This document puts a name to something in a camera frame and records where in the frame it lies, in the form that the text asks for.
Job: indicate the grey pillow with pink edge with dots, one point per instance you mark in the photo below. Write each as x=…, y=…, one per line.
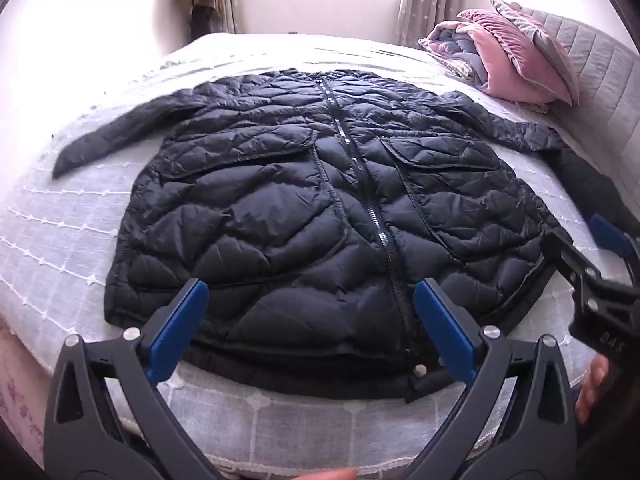
x=550, y=35

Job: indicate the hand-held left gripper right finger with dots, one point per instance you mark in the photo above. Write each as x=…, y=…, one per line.
x=445, y=325

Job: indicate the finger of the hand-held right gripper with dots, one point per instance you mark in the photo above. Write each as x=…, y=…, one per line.
x=607, y=237
x=575, y=260

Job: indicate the pink floral bed sheet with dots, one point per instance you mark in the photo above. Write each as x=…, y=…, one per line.
x=20, y=400

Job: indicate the white quilted bed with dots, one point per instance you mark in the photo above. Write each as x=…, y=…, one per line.
x=75, y=240

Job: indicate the person's right hand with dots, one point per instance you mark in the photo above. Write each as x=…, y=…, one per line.
x=592, y=385

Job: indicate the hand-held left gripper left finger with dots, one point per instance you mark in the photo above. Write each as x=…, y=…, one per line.
x=181, y=325

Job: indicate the person's left hand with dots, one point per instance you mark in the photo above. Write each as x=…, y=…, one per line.
x=320, y=475

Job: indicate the black puffer jacket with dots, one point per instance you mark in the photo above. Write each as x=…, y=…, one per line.
x=250, y=210

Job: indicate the folded pink and grey quilt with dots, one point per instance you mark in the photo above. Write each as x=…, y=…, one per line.
x=450, y=45

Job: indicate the grey quilted headboard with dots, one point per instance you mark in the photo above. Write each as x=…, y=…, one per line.
x=605, y=85

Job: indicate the black pillow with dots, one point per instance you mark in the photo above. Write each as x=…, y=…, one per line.
x=590, y=180

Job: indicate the pink velvet pillow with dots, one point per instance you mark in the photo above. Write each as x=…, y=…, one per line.
x=515, y=60

